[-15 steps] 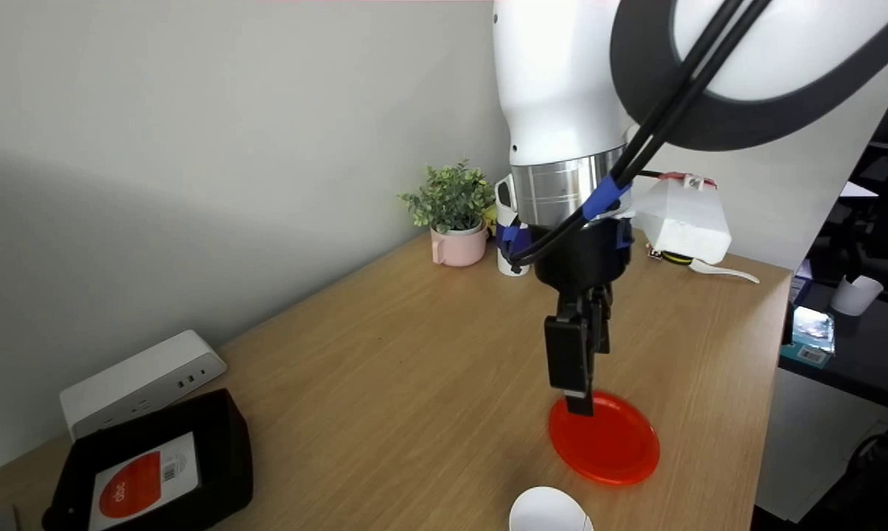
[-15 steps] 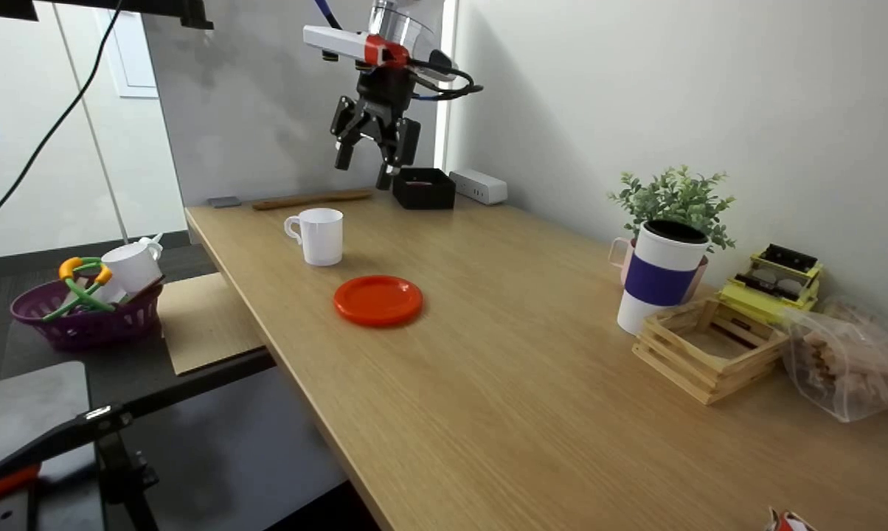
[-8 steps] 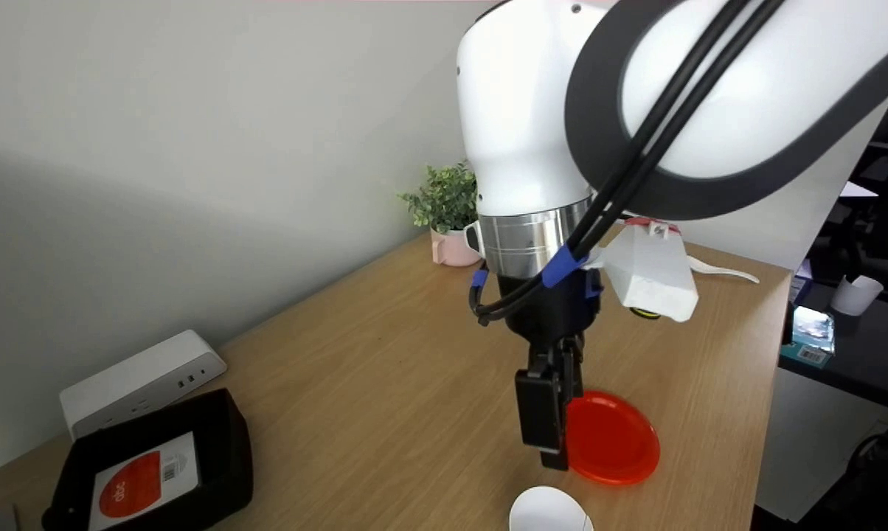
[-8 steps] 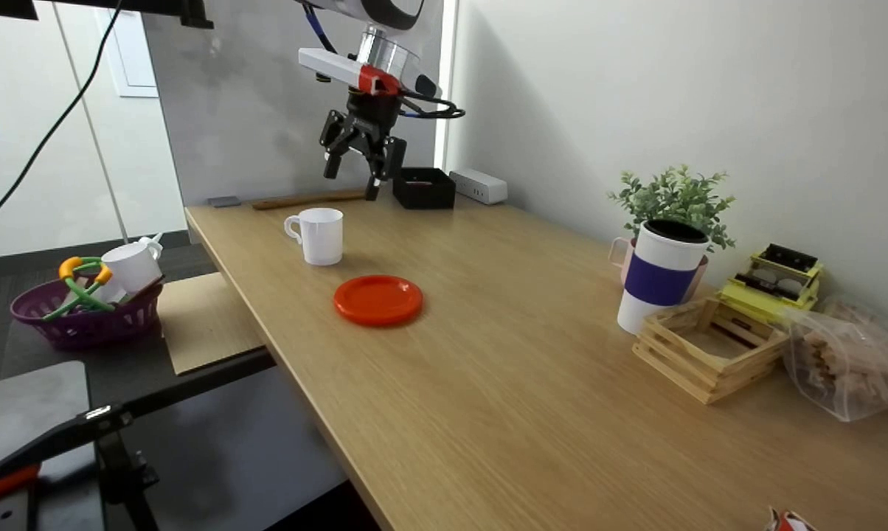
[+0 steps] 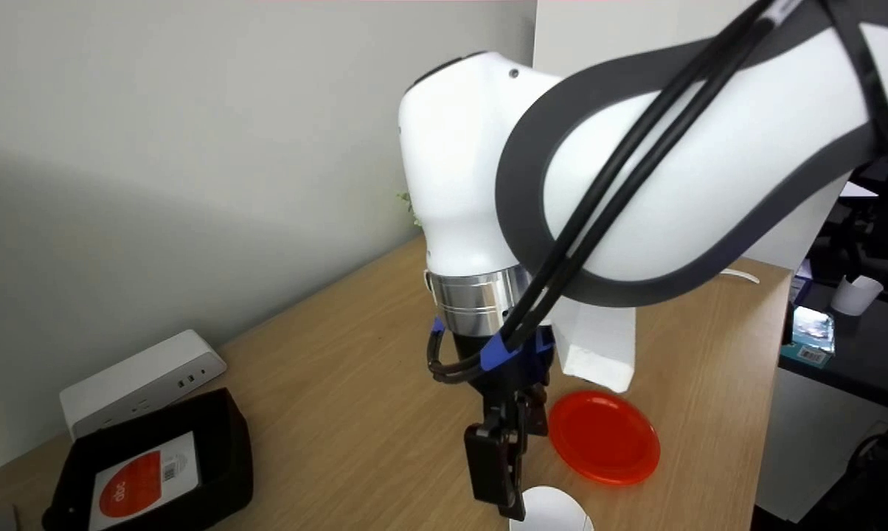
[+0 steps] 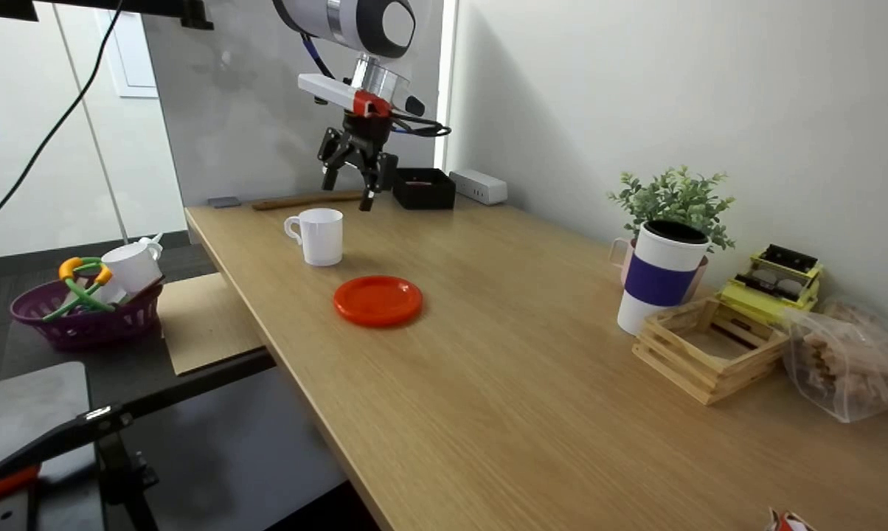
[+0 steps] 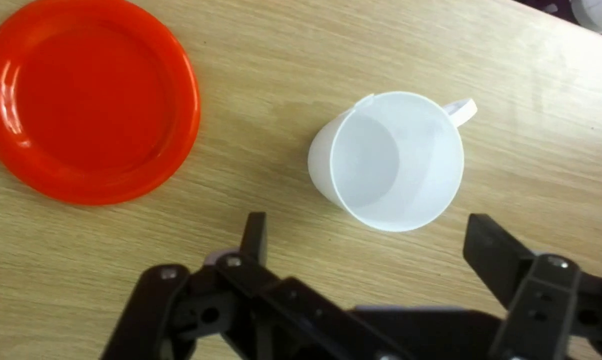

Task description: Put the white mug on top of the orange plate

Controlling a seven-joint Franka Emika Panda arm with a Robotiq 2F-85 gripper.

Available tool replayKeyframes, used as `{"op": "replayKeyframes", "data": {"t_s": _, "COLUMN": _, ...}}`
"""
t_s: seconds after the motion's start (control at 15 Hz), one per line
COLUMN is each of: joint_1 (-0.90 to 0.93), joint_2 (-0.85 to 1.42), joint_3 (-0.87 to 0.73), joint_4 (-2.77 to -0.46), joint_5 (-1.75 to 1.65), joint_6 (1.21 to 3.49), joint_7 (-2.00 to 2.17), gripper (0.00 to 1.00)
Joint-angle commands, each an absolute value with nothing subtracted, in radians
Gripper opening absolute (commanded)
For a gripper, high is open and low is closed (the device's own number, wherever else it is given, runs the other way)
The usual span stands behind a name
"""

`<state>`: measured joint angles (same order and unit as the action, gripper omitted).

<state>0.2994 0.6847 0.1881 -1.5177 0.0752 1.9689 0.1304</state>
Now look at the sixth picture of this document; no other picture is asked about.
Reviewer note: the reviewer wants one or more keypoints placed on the white mug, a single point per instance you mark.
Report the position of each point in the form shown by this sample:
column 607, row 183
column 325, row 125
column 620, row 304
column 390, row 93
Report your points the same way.
column 320, row 237

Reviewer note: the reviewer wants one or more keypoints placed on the purple plastic basket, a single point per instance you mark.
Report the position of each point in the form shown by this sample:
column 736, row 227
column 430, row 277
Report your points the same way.
column 90, row 327

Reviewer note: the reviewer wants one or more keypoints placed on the green toy piece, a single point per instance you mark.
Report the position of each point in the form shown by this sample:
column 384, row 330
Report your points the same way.
column 87, row 299

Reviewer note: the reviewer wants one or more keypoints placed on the black box with red label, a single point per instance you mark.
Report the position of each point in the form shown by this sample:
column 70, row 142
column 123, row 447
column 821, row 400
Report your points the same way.
column 424, row 190

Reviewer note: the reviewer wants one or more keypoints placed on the small green potted plant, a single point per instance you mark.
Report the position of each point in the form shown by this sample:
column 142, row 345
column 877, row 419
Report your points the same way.
column 673, row 195

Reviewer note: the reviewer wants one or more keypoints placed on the white cup with purple sleeve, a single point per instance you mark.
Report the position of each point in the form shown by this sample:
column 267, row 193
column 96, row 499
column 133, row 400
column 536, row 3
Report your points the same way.
column 660, row 280

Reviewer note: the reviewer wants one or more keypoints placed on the clear bag of snacks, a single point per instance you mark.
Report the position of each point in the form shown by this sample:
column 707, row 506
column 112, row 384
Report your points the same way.
column 850, row 369

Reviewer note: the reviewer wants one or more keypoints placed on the brown cardboard sheet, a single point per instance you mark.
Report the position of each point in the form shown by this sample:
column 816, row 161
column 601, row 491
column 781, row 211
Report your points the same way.
column 207, row 326

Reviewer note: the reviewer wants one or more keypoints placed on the orange round plate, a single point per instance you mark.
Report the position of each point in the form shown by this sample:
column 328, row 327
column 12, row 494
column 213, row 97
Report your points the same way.
column 378, row 301

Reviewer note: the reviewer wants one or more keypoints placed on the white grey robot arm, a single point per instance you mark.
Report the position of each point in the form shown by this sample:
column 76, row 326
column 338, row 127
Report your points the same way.
column 350, row 21

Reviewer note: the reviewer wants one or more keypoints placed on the small red white wrapped candy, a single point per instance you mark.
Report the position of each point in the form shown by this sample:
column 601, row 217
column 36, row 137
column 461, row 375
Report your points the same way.
column 788, row 521

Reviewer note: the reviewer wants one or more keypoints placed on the black tripod stand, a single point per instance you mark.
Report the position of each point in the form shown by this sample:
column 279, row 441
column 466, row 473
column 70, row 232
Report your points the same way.
column 120, row 423

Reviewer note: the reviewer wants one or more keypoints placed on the red gripper mount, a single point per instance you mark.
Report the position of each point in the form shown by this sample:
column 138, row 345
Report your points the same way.
column 369, row 103

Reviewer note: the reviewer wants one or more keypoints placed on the white rectangular device box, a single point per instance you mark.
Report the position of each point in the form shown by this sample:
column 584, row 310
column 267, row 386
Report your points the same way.
column 480, row 183

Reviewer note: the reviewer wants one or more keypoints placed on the white toy kettle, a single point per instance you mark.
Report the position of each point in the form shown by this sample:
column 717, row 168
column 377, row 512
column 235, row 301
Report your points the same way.
column 132, row 266

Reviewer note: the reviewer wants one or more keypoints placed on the small wooden slat crate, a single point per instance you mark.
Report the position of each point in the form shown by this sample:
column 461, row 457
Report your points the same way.
column 683, row 369

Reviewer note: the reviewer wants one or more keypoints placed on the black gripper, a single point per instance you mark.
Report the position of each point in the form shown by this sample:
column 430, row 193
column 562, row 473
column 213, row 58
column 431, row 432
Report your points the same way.
column 365, row 137

